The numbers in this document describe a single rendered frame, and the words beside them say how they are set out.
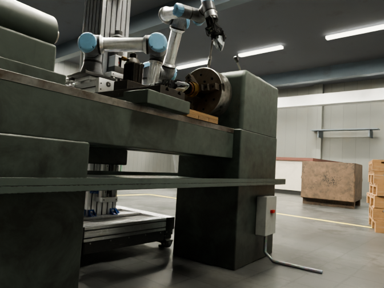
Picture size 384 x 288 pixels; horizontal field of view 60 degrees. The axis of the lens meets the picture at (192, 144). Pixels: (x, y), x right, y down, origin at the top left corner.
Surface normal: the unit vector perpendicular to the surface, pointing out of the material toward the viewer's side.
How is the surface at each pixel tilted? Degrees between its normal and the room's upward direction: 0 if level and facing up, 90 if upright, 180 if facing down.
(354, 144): 90
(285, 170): 90
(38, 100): 90
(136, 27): 90
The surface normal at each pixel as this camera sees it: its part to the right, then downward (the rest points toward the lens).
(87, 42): -0.04, -0.06
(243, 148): 0.81, 0.01
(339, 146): -0.65, -0.09
